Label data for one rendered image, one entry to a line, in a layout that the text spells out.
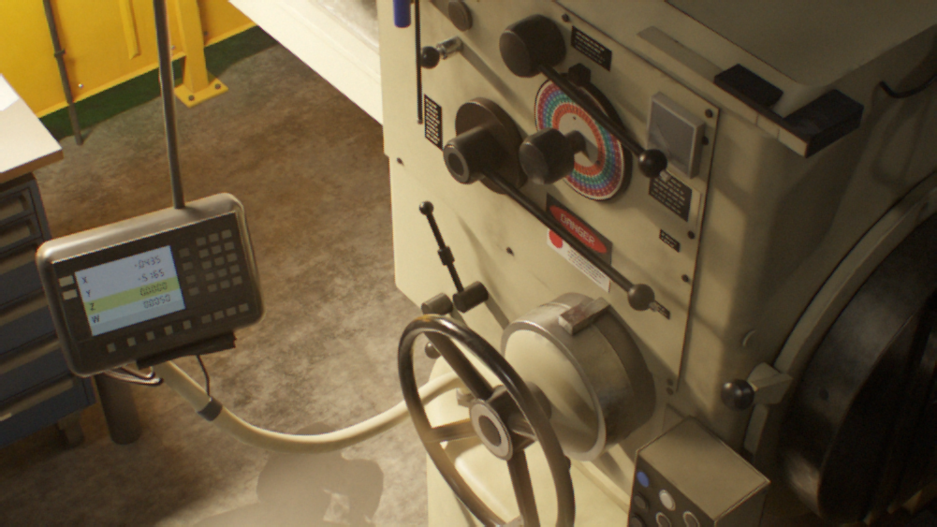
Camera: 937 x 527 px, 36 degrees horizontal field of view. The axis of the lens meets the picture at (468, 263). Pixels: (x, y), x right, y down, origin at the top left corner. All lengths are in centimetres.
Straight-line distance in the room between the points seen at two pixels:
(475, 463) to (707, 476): 101
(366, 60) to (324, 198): 156
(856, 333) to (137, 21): 309
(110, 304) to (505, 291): 64
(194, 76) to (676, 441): 309
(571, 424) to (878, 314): 44
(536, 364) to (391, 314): 200
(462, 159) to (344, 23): 97
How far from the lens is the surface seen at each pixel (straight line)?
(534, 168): 184
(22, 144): 318
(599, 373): 199
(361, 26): 292
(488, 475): 286
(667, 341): 196
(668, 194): 181
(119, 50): 464
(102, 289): 239
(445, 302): 241
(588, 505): 283
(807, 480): 209
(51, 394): 356
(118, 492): 369
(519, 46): 183
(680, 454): 196
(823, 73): 168
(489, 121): 203
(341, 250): 420
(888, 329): 196
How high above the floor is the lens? 285
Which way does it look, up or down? 44 degrees down
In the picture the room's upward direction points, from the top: straight up
